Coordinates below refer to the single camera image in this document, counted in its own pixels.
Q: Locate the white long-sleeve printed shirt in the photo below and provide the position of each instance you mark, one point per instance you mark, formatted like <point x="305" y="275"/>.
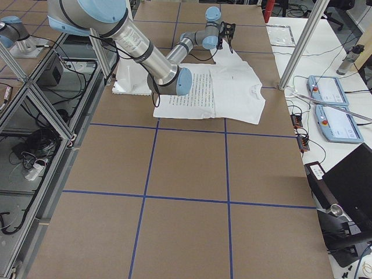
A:
<point x="229" y="88"/>

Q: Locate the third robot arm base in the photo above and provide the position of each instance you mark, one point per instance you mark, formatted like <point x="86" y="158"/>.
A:
<point x="14" y="36"/>

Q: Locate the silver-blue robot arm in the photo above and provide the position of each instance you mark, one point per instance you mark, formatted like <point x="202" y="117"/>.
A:
<point x="111" y="20"/>

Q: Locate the upper red-black connector board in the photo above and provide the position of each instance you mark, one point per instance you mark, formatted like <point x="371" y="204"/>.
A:
<point x="296" y="121"/>

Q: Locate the red-black connector board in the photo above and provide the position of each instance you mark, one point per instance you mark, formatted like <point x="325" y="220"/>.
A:
<point x="302" y="144"/>
<point x="296" y="121"/>

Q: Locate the lower red-black connector board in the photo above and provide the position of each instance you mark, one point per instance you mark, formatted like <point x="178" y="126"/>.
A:
<point x="302" y="144"/>

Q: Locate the black box with white label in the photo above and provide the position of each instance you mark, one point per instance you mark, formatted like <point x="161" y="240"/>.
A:
<point x="323" y="194"/>

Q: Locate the plastic sleeve document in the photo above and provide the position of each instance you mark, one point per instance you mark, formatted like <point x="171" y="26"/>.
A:
<point x="280" y="35"/>

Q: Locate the far blue teach pendant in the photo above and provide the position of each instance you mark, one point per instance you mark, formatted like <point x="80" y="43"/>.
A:
<point x="327" y="89"/>

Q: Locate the blue teach pendant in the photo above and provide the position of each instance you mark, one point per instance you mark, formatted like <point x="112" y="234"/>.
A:
<point x="337" y="125"/>
<point x="327" y="89"/>

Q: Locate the near blue teach pendant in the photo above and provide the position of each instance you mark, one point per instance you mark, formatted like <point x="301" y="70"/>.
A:
<point x="337" y="125"/>

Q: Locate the white power strip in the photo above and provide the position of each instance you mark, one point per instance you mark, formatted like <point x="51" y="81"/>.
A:
<point x="33" y="173"/>

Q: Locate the red fire extinguisher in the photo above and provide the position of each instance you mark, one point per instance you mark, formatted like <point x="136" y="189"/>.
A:
<point x="268" y="10"/>

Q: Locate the black laptop computer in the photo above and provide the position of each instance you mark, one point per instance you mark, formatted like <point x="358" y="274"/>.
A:
<point x="350" y="183"/>

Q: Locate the clear water bottle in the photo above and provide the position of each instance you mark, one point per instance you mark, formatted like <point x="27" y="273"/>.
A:
<point x="350" y="59"/>

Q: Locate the white pillar with base plate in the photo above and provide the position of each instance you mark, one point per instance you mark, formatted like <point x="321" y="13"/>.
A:
<point x="131" y="79"/>

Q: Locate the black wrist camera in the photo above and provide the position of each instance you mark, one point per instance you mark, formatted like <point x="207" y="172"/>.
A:
<point x="227" y="31"/>

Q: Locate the aluminium frame post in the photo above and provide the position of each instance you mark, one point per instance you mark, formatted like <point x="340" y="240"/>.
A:
<point x="309" y="28"/>

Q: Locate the black camera stand mount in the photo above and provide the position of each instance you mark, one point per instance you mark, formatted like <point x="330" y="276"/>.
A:
<point x="344" y="238"/>

